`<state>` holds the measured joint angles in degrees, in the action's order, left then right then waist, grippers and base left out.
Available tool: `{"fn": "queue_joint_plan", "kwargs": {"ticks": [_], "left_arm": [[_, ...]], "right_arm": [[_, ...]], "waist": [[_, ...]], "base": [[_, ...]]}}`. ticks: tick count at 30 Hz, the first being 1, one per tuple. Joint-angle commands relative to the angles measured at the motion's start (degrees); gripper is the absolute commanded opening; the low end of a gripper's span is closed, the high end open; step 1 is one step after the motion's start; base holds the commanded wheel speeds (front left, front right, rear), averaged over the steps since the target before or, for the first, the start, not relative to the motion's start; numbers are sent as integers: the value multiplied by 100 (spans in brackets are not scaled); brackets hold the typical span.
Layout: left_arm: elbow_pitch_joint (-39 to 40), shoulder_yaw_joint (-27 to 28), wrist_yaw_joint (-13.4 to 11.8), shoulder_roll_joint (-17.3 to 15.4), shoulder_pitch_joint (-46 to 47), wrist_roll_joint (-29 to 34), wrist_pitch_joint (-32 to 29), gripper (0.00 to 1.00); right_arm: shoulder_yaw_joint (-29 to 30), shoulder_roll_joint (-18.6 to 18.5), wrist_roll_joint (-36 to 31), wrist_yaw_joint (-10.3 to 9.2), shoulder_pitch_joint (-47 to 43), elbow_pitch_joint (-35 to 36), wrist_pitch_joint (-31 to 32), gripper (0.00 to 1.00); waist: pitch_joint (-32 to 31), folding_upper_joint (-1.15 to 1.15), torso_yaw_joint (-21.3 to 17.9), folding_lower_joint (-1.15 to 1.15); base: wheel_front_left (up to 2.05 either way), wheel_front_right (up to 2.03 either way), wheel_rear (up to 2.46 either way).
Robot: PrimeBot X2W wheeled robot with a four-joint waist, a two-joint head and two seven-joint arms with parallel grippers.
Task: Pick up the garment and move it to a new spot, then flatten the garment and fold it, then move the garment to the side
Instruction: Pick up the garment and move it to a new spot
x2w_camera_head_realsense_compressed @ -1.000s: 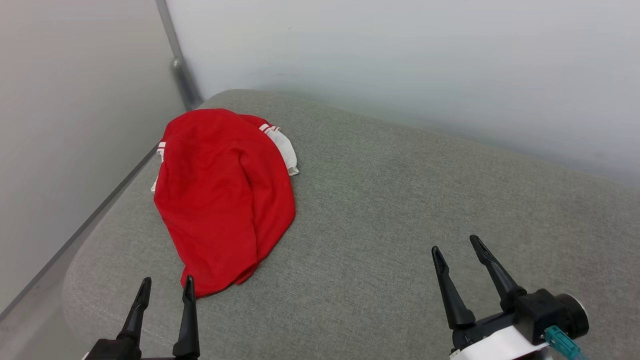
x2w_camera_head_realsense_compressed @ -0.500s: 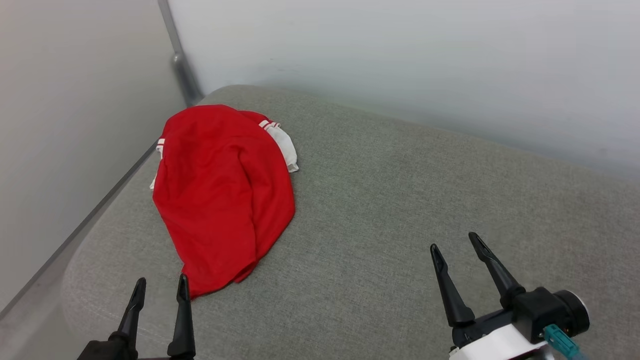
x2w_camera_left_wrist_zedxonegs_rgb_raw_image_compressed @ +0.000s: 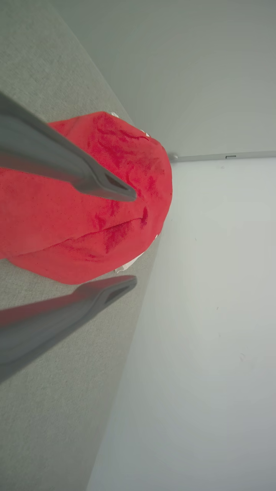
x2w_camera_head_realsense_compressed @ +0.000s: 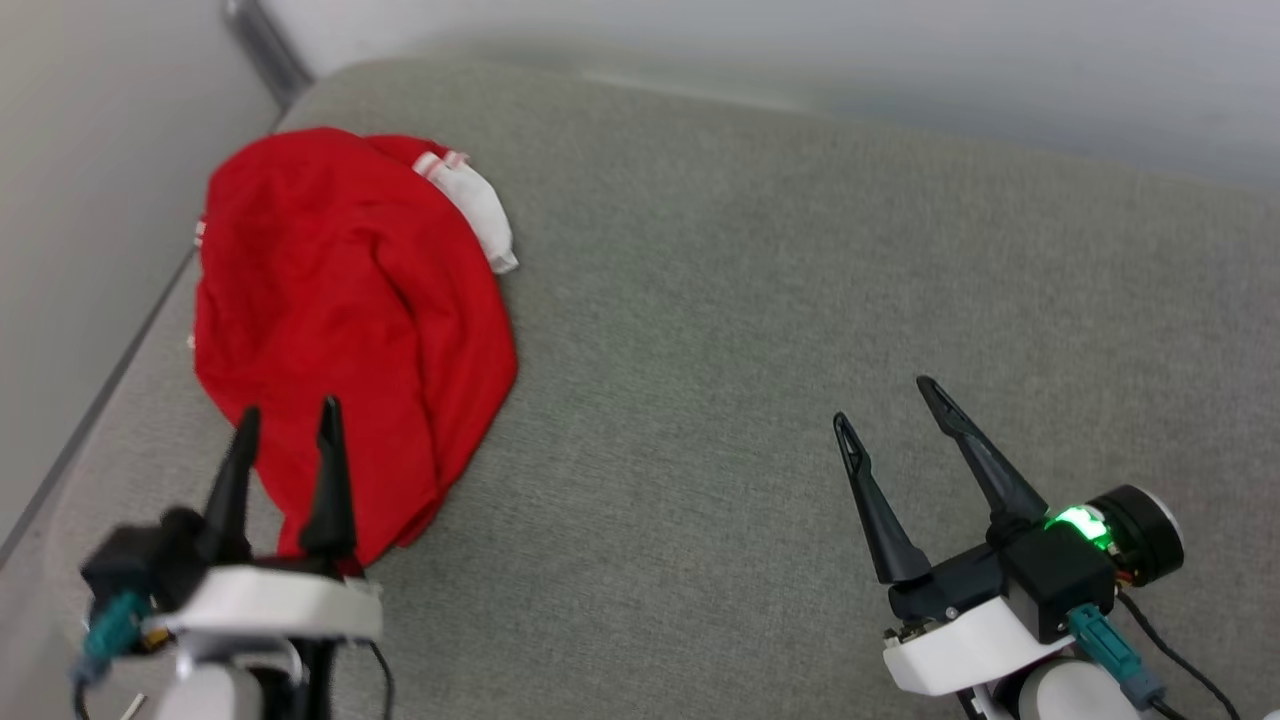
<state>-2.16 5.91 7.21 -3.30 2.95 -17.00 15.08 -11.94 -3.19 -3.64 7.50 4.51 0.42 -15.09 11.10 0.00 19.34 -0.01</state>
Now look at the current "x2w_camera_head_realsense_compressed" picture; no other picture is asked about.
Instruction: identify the left gripper body white shell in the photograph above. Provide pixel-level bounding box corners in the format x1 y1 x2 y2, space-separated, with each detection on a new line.
148 558 385 643

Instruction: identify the right gripper body white shell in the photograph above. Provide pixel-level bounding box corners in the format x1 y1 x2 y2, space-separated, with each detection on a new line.
883 485 1186 697

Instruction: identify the thin black cable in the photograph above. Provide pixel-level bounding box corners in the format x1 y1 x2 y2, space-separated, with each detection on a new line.
1115 590 1241 720
365 640 397 720

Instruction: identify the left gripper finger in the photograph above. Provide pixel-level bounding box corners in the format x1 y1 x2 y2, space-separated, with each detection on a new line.
196 405 262 567
299 395 357 563

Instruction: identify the left teal cable connector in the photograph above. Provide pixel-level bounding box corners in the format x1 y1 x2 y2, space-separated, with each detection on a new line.
75 590 151 691

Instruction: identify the left thin black cable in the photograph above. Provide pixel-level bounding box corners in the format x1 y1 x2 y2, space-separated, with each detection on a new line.
365 640 397 720

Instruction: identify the right teal cable connector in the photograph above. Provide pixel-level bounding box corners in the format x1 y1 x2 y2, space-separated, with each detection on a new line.
1066 603 1167 713

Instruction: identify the right thin black cable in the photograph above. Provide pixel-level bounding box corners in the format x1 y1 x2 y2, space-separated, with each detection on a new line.
1115 590 1241 720

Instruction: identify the grey fabric sofa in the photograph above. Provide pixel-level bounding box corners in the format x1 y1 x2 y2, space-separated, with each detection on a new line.
0 55 1280 720

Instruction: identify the teal cable connector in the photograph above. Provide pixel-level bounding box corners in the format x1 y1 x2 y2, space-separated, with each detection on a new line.
75 590 151 691
1066 603 1167 713

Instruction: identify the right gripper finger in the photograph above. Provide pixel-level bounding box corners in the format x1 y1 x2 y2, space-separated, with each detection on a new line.
833 412 934 587
916 376 1050 527

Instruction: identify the dark grey wall strip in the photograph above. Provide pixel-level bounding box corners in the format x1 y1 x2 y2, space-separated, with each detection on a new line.
222 0 314 107

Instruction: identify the red sports jersey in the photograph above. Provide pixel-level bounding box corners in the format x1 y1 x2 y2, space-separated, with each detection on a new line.
188 126 521 576

